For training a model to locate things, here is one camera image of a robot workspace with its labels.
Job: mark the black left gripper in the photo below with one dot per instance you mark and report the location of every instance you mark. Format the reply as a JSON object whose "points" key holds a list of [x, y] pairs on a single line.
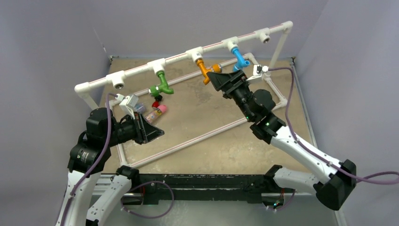
{"points": [[144, 132]]}

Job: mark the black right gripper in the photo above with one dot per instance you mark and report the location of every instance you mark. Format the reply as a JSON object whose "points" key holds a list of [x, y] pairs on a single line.
{"points": [[228, 83]]}

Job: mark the orange water faucet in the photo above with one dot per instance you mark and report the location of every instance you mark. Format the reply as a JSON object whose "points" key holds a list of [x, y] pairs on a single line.
{"points": [[217, 68]]}

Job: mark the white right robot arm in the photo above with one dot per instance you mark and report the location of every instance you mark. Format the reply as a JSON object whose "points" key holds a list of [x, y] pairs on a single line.
{"points": [[328, 179]]}

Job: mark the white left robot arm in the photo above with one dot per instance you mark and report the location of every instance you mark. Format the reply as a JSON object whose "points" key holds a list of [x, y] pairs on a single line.
{"points": [[87, 160]]}

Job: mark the blue water faucet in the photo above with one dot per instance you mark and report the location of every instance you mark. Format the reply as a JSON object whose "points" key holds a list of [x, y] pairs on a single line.
{"points": [[241, 61]]}

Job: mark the green water faucet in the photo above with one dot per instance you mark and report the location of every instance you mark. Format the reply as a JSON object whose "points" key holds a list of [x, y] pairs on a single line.
{"points": [[163, 86]]}

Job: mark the pink capped colourful bottle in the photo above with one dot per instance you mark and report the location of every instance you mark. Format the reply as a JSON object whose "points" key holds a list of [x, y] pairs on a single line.
{"points": [[156, 113]]}

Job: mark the clear plastic cup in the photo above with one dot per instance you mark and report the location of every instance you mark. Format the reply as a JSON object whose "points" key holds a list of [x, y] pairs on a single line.
{"points": [[140, 108]]}

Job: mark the red and black faucet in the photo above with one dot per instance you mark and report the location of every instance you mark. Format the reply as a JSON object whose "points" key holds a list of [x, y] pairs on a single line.
{"points": [[157, 101]]}

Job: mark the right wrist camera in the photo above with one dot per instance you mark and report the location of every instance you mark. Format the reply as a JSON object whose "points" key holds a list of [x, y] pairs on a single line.
{"points": [[259, 71]]}

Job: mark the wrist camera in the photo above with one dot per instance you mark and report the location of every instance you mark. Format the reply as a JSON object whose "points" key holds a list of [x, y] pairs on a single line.
{"points": [[259, 71], [127, 103]]}

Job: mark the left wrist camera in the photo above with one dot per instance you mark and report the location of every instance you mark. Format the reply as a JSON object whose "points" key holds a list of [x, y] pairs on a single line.
{"points": [[127, 103]]}

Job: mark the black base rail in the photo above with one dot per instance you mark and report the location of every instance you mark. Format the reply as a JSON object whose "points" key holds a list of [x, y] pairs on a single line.
{"points": [[249, 188]]}

